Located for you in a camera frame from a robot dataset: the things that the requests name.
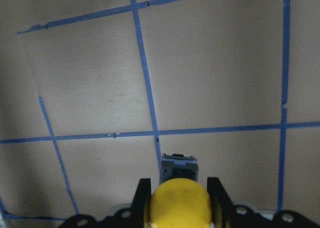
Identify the yellow push button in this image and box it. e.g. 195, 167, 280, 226
149, 153, 213, 228

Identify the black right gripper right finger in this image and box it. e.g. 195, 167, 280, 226
207, 177, 233, 228

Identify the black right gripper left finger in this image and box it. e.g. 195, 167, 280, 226
130, 178, 152, 228

